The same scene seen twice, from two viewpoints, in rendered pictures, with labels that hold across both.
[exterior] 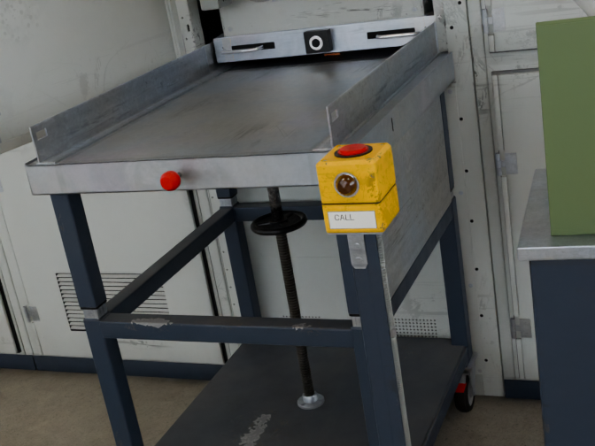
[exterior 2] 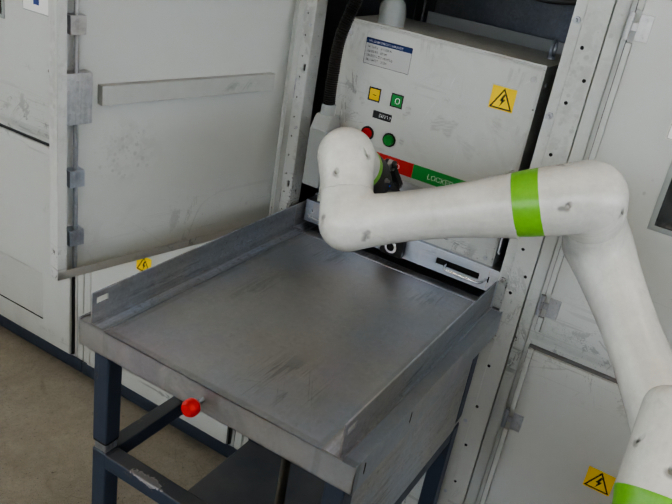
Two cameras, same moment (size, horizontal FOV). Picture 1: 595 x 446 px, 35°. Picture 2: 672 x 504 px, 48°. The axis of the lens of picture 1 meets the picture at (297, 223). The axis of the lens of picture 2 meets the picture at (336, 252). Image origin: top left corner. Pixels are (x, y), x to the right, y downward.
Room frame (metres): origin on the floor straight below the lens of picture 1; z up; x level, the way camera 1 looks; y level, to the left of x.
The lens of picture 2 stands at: (0.44, -0.05, 1.64)
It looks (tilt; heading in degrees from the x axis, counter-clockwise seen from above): 25 degrees down; 2
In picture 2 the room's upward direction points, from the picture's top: 10 degrees clockwise
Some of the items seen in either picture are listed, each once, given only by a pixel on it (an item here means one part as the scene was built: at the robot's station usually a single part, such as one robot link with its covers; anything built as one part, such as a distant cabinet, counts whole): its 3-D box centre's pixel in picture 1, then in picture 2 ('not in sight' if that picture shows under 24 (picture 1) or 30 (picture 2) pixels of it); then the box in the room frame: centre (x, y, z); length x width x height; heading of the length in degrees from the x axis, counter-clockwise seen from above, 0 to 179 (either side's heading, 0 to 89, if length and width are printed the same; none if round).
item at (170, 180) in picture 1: (173, 179); (194, 405); (1.47, 0.19, 0.82); 0.04 x 0.03 x 0.03; 155
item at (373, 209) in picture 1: (358, 188); not in sight; (1.15, -0.09, 0.85); 0.08 x 0.08 x 0.10; 65
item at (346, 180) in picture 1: (344, 186); not in sight; (1.11, -0.07, 0.87); 0.03 x 0.01 x 0.03; 65
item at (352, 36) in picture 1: (323, 38); (399, 241); (2.15, -0.13, 0.89); 0.54 x 0.05 x 0.06; 65
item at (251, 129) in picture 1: (260, 117); (308, 326); (1.79, 0.04, 0.82); 0.68 x 0.62 x 0.06; 155
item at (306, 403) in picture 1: (310, 397); not in sight; (1.79, 0.04, 0.18); 0.06 x 0.06 x 0.02
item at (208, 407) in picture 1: (289, 283); (286, 457); (1.79, 0.04, 0.46); 0.64 x 0.58 x 0.66; 155
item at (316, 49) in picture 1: (317, 41); (392, 245); (2.12, -0.11, 0.90); 0.06 x 0.03 x 0.05; 65
